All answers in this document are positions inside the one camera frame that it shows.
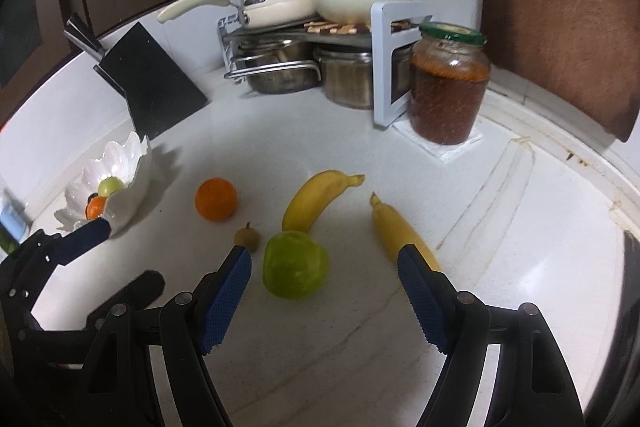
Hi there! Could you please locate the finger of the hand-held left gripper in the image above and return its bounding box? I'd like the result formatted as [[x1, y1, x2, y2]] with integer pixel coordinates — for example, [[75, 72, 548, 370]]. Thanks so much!
[[0, 217, 112, 315], [84, 270, 166, 325]]

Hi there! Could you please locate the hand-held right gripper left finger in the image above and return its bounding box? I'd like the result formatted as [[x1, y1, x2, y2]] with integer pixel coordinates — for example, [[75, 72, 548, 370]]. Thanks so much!
[[82, 246, 253, 427]]

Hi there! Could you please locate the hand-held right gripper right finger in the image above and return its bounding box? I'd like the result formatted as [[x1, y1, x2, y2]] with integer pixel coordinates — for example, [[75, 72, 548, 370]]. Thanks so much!
[[396, 244, 586, 427]]

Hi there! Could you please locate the orange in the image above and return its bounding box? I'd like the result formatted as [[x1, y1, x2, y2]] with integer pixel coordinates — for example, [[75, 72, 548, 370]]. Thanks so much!
[[86, 197, 110, 220], [195, 177, 238, 223]]

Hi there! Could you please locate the green apple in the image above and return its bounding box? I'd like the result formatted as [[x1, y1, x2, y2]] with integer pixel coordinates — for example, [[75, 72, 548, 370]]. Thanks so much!
[[97, 176, 125, 196], [263, 231, 331, 300]]

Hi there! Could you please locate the white petal-shaped bowl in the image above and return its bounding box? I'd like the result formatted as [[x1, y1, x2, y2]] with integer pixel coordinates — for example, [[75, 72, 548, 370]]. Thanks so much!
[[54, 131, 152, 238]]

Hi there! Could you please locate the small brown longan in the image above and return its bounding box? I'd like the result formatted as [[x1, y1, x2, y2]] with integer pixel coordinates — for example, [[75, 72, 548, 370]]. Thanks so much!
[[234, 222, 262, 253]]

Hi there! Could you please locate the yellow banana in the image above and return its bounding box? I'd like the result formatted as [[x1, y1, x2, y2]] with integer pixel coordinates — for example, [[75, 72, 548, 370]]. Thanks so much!
[[281, 170, 366, 233], [370, 192, 443, 273]]

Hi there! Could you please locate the white pump bottle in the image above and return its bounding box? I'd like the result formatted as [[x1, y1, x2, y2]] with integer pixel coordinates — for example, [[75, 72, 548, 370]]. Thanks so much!
[[0, 192, 28, 240]]

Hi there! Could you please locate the white square coaster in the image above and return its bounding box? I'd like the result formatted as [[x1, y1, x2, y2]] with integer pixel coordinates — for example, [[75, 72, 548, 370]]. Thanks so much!
[[392, 117, 483, 164]]

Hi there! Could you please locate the black knife block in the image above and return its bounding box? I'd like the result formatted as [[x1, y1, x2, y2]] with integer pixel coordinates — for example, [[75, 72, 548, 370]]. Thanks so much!
[[97, 22, 208, 140]]

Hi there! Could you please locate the glass jar of red sauce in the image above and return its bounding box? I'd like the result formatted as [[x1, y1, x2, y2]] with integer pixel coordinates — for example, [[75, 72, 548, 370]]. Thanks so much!
[[409, 22, 492, 146]]

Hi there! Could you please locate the steel stock pot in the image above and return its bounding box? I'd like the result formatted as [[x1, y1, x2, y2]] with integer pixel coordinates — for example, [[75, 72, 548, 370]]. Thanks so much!
[[314, 47, 374, 110]]

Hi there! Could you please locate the white sided pot rack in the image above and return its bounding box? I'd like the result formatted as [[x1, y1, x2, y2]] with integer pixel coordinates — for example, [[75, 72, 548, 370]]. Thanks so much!
[[217, 1, 433, 128]]

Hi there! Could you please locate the wooden bead trivet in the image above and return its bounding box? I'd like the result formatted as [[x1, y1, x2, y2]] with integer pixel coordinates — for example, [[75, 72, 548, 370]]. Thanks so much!
[[302, 19, 416, 36]]

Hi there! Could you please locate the large brown cutting board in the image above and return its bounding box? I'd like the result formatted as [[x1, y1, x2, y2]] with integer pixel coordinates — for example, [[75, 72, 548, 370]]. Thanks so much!
[[482, 0, 640, 142]]

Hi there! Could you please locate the black handled knife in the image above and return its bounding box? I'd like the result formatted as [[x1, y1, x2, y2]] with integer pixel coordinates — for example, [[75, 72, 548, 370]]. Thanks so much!
[[92, 56, 130, 95]]

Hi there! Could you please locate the steel handled knife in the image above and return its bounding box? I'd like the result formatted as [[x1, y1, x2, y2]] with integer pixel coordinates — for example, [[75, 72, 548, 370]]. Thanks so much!
[[64, 13, 108, 59]]

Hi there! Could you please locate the steel pot with long handle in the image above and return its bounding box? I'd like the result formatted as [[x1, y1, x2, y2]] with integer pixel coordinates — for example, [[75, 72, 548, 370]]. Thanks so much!
[[223, 38, 321, 95]]

